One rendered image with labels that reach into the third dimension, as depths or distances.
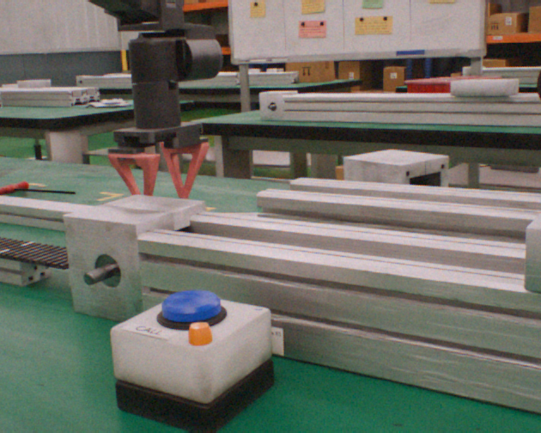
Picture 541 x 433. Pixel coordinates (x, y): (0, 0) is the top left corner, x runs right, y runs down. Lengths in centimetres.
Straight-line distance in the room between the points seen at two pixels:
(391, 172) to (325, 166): 225
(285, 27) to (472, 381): 353
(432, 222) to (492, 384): 22
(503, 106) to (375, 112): 40
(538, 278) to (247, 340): 19
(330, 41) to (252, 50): 52
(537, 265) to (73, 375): 34
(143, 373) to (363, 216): 31
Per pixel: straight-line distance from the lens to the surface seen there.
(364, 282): 50
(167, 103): 86
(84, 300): 68
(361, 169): 90
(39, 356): 61
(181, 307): 46
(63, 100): 374
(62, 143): 319
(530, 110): 206
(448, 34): 349
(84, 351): 60
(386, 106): 220
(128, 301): 64
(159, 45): 86
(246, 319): 47
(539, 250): 45
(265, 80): 501
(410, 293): 48
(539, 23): 1033
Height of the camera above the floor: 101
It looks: 13 degrees down
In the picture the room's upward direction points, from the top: 2 degrees counter-clockwise
